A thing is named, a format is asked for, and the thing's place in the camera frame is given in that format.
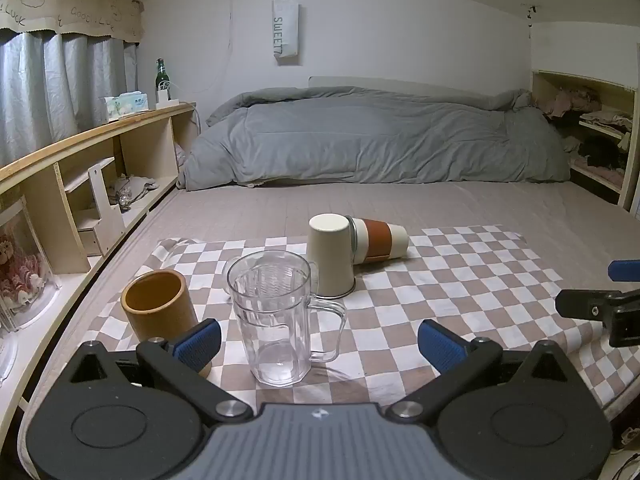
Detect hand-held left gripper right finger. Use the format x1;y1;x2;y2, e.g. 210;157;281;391
389;318;572;423

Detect small wooden stand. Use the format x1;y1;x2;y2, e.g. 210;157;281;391
65;157;126;256

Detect wooden cubby shelf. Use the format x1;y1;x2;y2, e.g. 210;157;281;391
530;70;640;211

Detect grey duvet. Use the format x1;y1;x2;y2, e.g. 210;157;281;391
177;86;572;191

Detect wooden bedside shelf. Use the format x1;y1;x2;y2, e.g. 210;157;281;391
0;102;198;461

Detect cup with brown sleeve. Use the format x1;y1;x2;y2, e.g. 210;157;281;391
347;217;409;265

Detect grey curtain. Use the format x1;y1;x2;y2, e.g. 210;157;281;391
0;27;138;168

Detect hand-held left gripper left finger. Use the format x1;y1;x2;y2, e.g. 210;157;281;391
65;318;254;423

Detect white cable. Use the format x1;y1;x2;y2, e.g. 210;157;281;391
192;0;236;96

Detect dark clothes pile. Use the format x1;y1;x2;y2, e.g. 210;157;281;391
575;135;628;171

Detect grey crumpled cloth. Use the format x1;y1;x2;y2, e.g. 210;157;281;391
107;174;160;211

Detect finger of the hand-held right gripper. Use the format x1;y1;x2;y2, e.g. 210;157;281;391
607;260;640;282
555;288;640;348

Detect brown wooden cup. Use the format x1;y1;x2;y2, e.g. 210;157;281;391
120;269;213;378

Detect checkered cloth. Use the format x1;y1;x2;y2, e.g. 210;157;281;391
82;225;640;411

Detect pink clothes pile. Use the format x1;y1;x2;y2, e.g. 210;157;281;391
537;87;601;118

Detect beige valance with drawings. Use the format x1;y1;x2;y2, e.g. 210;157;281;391
0;0;146;43

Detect tissue pack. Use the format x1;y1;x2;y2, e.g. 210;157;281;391
104;91;150;122

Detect white hanging bag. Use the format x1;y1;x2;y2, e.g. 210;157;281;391
272;0;301;67

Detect folded beige clothes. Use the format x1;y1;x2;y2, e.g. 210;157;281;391
580;110;633;133

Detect clear plastic pitcher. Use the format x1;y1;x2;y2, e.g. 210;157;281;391
226;251;348;387

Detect clear box with plush toy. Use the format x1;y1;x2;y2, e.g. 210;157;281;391
0;195;61;331

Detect cream cup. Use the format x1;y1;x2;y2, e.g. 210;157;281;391
306;213;357;298

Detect green glass bottle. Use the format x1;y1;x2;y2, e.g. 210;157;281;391
155;58;172;102

